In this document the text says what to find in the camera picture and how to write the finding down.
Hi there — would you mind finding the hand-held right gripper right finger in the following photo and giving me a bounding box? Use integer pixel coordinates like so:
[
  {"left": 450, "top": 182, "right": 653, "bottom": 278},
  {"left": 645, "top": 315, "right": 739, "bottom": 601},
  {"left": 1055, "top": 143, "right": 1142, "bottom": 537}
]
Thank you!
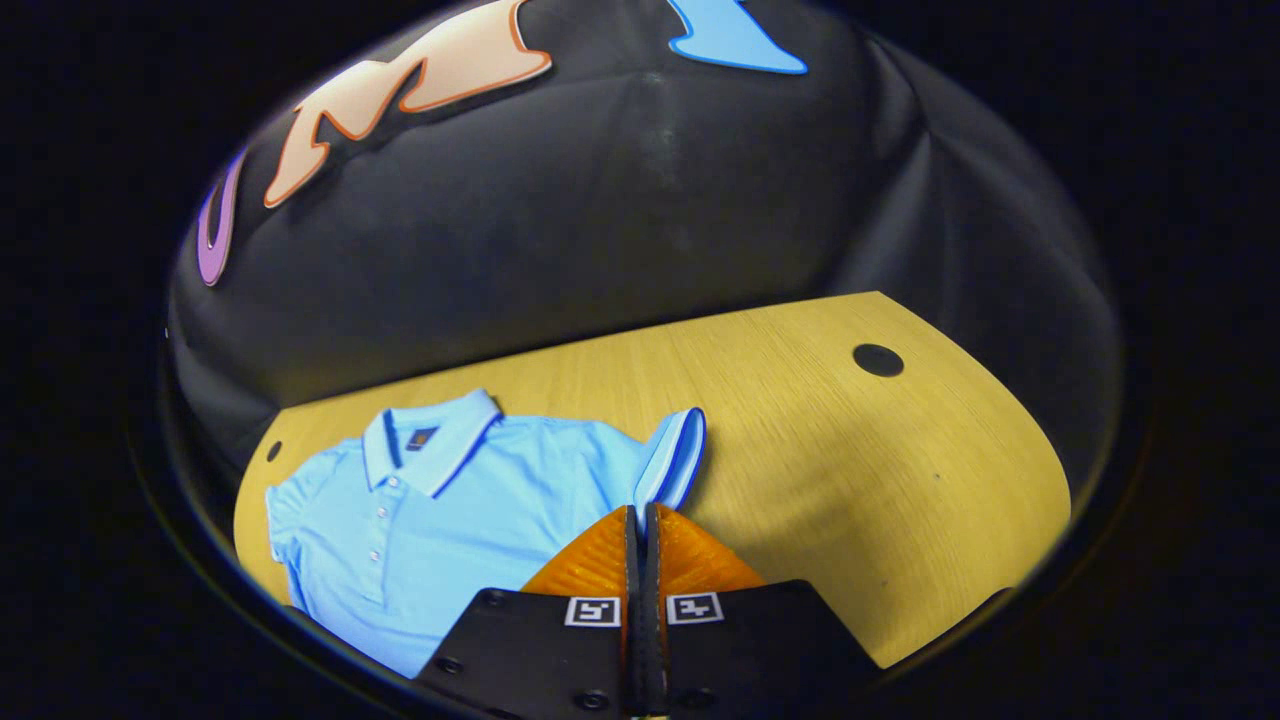
[{"left": 645, "top": 503, "right": 883, "bottom": 720}]

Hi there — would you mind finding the large black table grommet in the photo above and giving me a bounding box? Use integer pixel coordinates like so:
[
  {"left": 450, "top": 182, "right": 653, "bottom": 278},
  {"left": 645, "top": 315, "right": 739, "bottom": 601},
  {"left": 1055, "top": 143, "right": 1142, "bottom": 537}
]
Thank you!
[{"left": 852, "top": 343, "right": 906, "bottom": 379}]

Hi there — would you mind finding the light blue T-shirt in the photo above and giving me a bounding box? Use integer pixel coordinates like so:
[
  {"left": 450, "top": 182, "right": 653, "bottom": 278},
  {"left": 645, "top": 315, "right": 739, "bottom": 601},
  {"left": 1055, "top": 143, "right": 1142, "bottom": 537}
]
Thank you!
[{"left": 264, "top": 388, "right": 709, "bottom": 680}]

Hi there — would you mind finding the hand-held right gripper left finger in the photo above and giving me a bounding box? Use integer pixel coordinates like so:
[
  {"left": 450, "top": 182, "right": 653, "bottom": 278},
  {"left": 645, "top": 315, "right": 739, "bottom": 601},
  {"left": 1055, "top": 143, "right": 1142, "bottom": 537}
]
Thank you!
[{"left": 415, "top": 505, "right": 646, "bottom": 720}]

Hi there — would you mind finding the black backdrop cloth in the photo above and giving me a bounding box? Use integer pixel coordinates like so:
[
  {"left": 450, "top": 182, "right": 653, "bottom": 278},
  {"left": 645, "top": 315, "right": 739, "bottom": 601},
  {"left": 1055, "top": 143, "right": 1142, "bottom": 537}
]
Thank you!
[{"left": 165, "top": 0, "right": 1123, "bottom": 481}]

